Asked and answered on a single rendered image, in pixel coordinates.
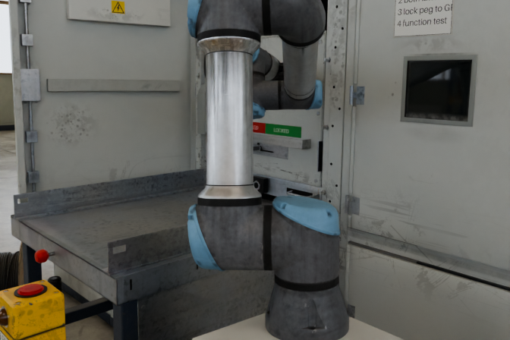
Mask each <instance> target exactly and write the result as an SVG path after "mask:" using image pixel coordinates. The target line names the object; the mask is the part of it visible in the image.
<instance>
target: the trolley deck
mask: <svg viewBox="0 0 510 340"><path fill-rule="evenodd" d="M202 190H203V189H200V190H192V191H188V192H184V193H179V194H170V195H166V196H161V197H153V198H149V199H144V200H136V201H131V202H126V203H119V204H114V205H109V206H101V207H96V208H92V209H84V210H79V211H74V212H67V213H62V214H57V215H53V216H44V217H40V218H35V219H27V220H23V221H18V220H16V219H15V218H14V215H11V235H13V236H14V237H16V238H17V239H18V240H20V241H22V242H23V243H25V244H26V245H27V246H29V247H31V248H32V249H34V250H35V251H38V250H42V249H44V250H47V251H48V252H49V253H50V252H53V251H55V255H54V256H50V257H49V258H48V260H50V261H51V262H53V263H54V264H55V265H57V266H59V267H60V268H62V269H63V270H64V271H66V272H68V273H69V274H71V275H72V276H73V277H75V278H76V279H78V280H79V281H81V282H82V283H84V284H85V285H87V286H88V287H90V288H92V289H93V290H94V291H96V292H97V293H99V294H101V295H102V296H103V297H104V298H106V299H108V300H109V301H111V302H112V303H113V304H115V305H117V306H118V305H121V304H125V303H128V302H131V301H135V300H137V299H140V298H144V297H146V296H149V295H151V294H155V293H158V292H161V291H165V290H168V289H170V288H174V287H177V286H179V285H183V284H186V283H188V282H192V281H195V280H198V279H201V278H205V277H207V276H210V275H214V274H216V273H219V272H223V271H219V270H217V269H203V268H201V267H199V266H198V265H197V264H196V262H195V261H194V258H193V255H192V253H189V254H185V255H183V256H179V257H175V258H172V259H169V260H164V261H161V262H158V263H153V264H150V265H147V266H142V267H139V268H136V269H132V270H128V271H125V272H120V273H118V274H114V275H108V274H106V273H105V272H103V271H102V270H101V268H105V267H108V248H107V242H110V241H116V240H120V239H123V238H129V237H133V236H137V235H142V234H146V233H150V232H153V231H159V230H163V229H167V228H173V227H176V226H179V225H186V224H187V221H188V211H189V209H190V207H191V206H193V205H194V204H197V197H198V194H199V193H200V192H201V191H202Z"/></svg>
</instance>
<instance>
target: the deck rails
mask: <svg viewBox="0 0 510 340"><path fill-rule="evenodd" d="M204 188H205V186H204V168H200V169H194V170H188V171H182V172H172V173H167V174H160V175H150V176H145V177H139V178H129V179H123V180H117V181H107V182H101V183H95V184H85V185H80V186H74V187H63V188H58V189H52V190H42V191H36V192H30V193H25V194H15V195H13V196H14V218H15V219H16V220H18V221H23V220H27V219H35V218H40V217H44V216H53V215H57V214H62V213H70V212H74V211H79V210H84V209H92V208H96V207H101V206H109V205H114V204H119V203H126V202H131V201H136V200H144V199H149V198H153V197H161V196H166V195H170V194H179V193H184V192H188V191H192V190H200V189H204ZM26 197H28V202H26V203H18V201H17V199H21V198H26ZM122 245H125V251H122V252H118V253H113V247H118V246H122ZM107 248H108V267H105V268H101V270H102V271H103V272H105V273H106V274H108V275H114V274H118V273H120V272H125V271H128V270H132V269H136V268H139V267H142V266H147V265H150V264H153V263H158V262H161V261H164V260H169V259H172V258H175V257H179V256H183V255H185V254H189V253H191V250H190V243H189V237H188V230H187V224H186V225H179V226H176V227H173V228H167V229H163V230H159V231H153V232H150V233H146V234H142V235H137V236H133V237H129V238H123V239H120V240H116V241H110V242H107Z"/></svg>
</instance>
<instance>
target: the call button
mask: <svg viewBox="0 0 510 340"><path fill-rule="evenodd" d="M43 290H44V287H43V286H41V285H39V284H30V285H25V286H23V287H21V288H20V289H19V290H18V291H17V293H18V294H20V295H33V294H38V293H40V292H41V291H43Z"/></svg>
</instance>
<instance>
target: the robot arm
mask: <svg viewBox="0 0 510 340"><path fill-rule="evenodd" d="M187 17H188V20H187V26H188V30H189V34H190V35H191V36H192V37H194V38H195V39H197V46H198V47H199V48H200V49H201V50H202V51H203V52H204V53H205V55H206V186H205V188H204V189H203V190H202V191H201V192H200V193H199V194H198V197H197V204H194V205H193V206H191V207H190V209H189V211H188V221H187V230H188V237H189V243H190V250H191V253H192V255H193V258H194V261H195V262H196V264H197V265H198V266H199V267H201V268H203V269H217V270H219V271H225V270H264V271H265V270H267V271H274V273H275V284H274V287H273V290H272V294H271V297H270V299H269V304H268V307H267V309H266V315H265V318H266V330H267V331H268V332H269V333H270V334H271V335H272V336H274V337H276V338H278V339H280V340H339V339H340V338H342V337H344V336H345V335H346V334H347V333H348V330H349V315H348V311H347V310H346V306H345V302H344V299H343V297H342V292H341V289H340V287H339V235H340V234H341V231H340V229H339V223H338V211H337V209H336V208H335V207H334V206H333V205H332V204H330V203H327V202H325V201H322V200H318V199H314V198H310V197H300V196H279V197H276V198H275V199H274V201H273V202H272V205H262V194H261V193H260V192H259V191H258V190H257V189H256V188H255V187H254V185H253V119H257V118H258V119H259V118H262V117H264V115H265V112H266V110H286V109H305V110H309V109H319V108H320V107H321V106H322V104H323V85H322V82H321V80H316V66H317V56H318V46H319V40H320V38H321V37H322V36H323V34H324V31H325V26H326V13H325V10H324V7H323V3H322V2H321V0H188V3H187ZM271 35H279V38H280V39H281V40H282V54H283V63H280V61H279V60H278V59H277V58H276V57H274V56H273V55H271V54H269V53H268V52H267V51H266V50H264V49H262V48H260V44H261V39H260V37H261V36H271Z"/></svg>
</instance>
